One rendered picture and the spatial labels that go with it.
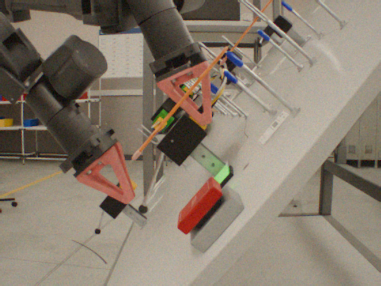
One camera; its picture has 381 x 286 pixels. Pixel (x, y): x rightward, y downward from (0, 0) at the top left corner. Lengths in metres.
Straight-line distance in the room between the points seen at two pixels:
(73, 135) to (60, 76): 0.08
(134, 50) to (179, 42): 7.91
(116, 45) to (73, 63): 8.02
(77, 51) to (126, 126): 7.96
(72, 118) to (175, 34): 0.18
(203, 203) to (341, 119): 0.14
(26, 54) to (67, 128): 0.12
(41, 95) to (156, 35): 0.17
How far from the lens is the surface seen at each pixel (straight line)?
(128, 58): 8.52
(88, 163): 0.63
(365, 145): 7.97
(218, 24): 1.65
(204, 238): 0.42
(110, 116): 8.63
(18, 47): 0.65
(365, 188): 1.21
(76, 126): 0.63
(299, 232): 1.41
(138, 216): 1.00
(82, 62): 0.59
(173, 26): 0.60
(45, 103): 0.64
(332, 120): 0.38
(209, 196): 0.41
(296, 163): 0.38
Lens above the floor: 1.20
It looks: 6 degrees down
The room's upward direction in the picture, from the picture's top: straight up
